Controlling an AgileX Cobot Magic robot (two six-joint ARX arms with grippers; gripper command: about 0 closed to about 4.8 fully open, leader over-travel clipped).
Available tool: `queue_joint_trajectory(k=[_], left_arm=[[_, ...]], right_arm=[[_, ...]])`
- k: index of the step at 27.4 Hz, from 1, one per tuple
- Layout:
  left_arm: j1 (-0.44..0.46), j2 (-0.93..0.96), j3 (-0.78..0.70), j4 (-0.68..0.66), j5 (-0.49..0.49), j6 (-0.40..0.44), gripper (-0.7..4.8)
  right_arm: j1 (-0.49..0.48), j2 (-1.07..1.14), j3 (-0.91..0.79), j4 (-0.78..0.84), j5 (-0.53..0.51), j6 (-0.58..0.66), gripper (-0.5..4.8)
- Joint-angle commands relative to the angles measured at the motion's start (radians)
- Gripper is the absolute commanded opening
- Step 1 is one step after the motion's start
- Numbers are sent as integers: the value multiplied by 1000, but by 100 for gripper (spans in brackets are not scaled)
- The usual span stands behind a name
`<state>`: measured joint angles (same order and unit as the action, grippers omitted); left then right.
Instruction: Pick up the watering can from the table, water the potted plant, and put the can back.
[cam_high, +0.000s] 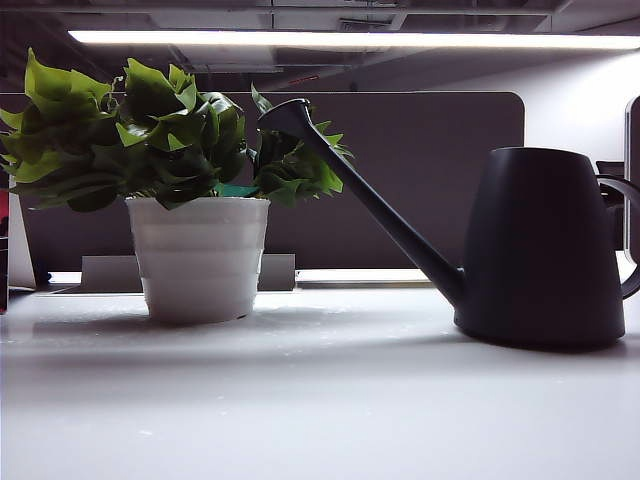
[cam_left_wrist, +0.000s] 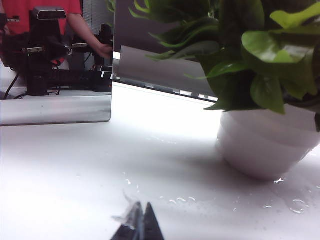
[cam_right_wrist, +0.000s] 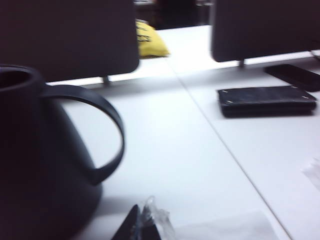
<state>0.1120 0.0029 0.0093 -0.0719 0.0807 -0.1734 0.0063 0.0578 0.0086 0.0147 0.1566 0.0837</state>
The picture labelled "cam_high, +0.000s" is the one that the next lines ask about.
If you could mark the wide grey desk divider panel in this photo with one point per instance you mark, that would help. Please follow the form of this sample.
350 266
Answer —
410 190

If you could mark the red and black object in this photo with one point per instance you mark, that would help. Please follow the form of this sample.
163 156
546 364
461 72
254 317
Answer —
3 205

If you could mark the black mesh office chair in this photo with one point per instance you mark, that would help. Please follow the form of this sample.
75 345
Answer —
610 167

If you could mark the grey divider panel white rim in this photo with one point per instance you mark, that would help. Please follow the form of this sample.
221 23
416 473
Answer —
635 150

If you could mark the green plant in white pot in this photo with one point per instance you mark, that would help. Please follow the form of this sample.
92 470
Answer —
200 260

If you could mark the teal plant label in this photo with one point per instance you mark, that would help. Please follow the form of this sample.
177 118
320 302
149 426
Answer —
235 190

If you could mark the dark grey watering can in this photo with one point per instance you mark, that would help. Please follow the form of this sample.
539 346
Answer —
540 240

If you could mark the long ceiling light strip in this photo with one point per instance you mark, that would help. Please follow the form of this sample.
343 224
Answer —
300 38

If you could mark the white upright board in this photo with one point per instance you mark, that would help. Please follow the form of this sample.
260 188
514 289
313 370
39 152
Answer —
21 240

